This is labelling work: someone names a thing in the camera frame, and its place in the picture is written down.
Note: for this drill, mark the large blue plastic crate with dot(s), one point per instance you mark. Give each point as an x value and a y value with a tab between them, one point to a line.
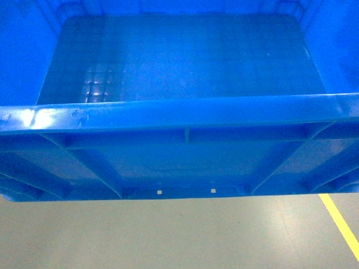
149	100

